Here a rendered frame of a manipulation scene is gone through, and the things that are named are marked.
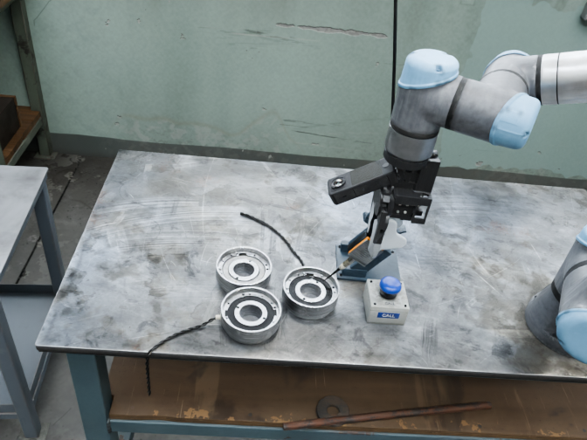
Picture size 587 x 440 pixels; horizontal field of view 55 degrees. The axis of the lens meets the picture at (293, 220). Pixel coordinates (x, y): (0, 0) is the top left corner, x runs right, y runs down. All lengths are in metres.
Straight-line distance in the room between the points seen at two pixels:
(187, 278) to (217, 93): 1.62
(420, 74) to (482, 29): 1.81
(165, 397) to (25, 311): 0.78
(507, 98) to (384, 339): 0.47
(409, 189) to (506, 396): 0.62
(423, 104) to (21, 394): 1.20
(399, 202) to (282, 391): 0.53
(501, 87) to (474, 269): 0.51
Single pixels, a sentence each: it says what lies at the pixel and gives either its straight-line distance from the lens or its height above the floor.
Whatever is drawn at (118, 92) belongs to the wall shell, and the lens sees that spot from 2.70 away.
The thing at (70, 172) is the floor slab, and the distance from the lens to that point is 2.82.
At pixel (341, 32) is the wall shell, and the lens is 2.49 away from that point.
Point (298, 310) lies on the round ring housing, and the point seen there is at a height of 0.83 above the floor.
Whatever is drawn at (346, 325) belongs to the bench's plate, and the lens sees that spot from 1.04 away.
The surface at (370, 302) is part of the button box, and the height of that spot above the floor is 0.84.
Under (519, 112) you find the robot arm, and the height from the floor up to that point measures 1.25.
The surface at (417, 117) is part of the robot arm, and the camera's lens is 0.83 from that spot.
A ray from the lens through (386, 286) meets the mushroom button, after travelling 1.02.
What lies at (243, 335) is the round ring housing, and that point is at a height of 0.83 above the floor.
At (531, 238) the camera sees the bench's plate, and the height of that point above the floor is 0.80.
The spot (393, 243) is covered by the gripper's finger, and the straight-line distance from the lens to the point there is 0.97.
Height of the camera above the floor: 1.58
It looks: 39 degrees down
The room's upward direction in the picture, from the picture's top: 8 degrees clockwise
